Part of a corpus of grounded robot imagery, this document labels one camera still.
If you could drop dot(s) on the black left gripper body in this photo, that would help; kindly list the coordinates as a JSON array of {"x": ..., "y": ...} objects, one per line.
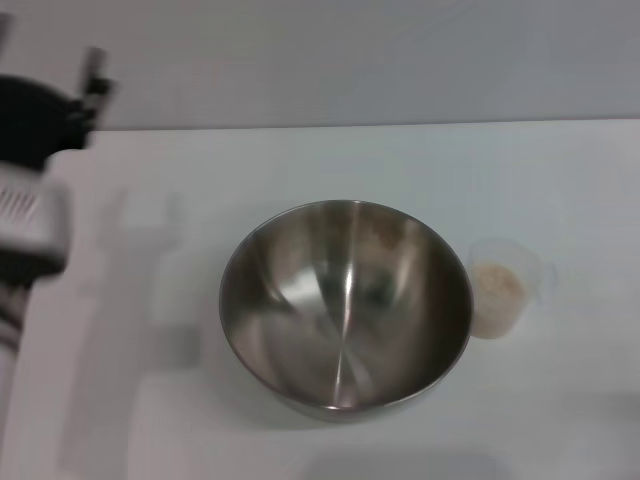
[{"x": 35, "y": 120}]

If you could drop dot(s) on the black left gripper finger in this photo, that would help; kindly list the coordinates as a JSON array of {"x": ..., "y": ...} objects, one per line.
[
  {"x": 4, "y": 32},
  {"x": 96, "y": 85}
]

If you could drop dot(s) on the stainless steel mixing bowl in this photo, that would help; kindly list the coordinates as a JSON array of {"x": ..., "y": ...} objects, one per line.
[{"x": 345, "y": 310}]

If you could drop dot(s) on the white rice grains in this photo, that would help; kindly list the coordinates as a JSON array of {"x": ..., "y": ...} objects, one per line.
[{"x": 500, "y": 300}]

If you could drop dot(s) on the clear plastic measuring cup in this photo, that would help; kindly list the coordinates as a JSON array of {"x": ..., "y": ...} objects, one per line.
[{"x": 520, "y": 300}]

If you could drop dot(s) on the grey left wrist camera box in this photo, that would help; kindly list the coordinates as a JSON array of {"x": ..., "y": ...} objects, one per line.
[{"x": 30, "y": 215}]

